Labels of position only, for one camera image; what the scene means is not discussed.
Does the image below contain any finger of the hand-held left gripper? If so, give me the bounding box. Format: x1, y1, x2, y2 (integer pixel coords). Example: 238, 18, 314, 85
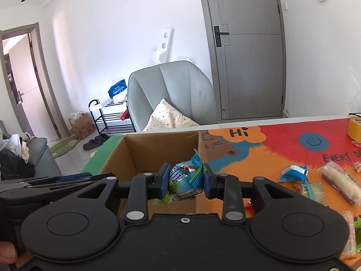
18, 174, 109, 195

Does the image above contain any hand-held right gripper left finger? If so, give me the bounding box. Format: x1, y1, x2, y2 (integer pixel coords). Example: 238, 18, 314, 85
76, 162, 171, 223

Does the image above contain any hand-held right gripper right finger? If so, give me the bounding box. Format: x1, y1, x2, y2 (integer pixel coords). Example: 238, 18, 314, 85
203, 164, 300, 222

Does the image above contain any blue green snack packet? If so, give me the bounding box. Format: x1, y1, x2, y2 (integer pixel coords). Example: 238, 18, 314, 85
152, 147, 208, 205

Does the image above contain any brown cardboard box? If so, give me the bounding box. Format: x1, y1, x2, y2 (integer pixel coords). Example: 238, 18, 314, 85
97, 131, 224, 227

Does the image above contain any person's left hand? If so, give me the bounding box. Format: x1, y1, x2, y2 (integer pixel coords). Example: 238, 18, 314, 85
0, 241, 19, 264

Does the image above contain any green floor mat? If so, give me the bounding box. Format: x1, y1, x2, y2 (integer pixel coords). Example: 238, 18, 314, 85
49, 135, 83, 159

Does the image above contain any grey sofa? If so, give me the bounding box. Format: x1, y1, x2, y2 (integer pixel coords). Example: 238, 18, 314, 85
0, 120, 62, 180

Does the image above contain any black cloth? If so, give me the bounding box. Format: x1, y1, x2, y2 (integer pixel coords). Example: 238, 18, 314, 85
0, 148, 36, 180

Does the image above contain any small cardboard floor box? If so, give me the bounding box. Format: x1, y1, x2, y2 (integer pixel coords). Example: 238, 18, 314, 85
69, 112, 95, 140

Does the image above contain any white cloth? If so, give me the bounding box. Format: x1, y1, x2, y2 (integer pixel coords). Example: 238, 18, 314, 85
0, 133, 29, 164

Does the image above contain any black shoe rack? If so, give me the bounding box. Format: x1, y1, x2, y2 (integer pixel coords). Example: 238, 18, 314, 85
88, 99, 137, 136

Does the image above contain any colourful cartoon table mat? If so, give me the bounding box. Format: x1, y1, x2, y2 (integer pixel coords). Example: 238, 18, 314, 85
80, 118, 361, 262

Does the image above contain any dotted cream cushion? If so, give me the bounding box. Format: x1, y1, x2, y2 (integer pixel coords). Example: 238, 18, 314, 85
142, 99, 201, 132

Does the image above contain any blue plastic bag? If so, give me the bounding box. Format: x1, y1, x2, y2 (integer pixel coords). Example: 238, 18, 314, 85
108, 78, 126, 98

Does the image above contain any grey armchair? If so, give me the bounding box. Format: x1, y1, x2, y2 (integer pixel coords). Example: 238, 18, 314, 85
126, 60, 218, 133

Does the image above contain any pale green snack packet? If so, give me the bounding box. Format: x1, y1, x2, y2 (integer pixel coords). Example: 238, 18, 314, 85
294, 182, 328, 207

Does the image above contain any open pale wooden door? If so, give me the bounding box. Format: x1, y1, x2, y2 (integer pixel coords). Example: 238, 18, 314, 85
0, 23, 64, 143

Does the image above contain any grey door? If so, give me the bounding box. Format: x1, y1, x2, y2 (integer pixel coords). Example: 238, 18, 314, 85
197, 0, 289, 124

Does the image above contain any long white bread packet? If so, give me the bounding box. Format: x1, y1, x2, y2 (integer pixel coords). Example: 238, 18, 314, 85
317, 161, 361, 204

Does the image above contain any white board with holes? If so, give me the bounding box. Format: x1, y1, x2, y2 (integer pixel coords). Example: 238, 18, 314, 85
149, 27, 173, 64

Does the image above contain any pale pink snack packet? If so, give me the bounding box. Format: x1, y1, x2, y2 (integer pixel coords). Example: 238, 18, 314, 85
340, 210, 356, 259

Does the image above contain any yellow tape roll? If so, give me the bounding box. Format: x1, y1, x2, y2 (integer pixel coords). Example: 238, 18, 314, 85
346, 113, 361, 145

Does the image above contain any black door handle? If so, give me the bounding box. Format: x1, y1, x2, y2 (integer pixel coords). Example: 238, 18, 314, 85
213, 26, 229, 48

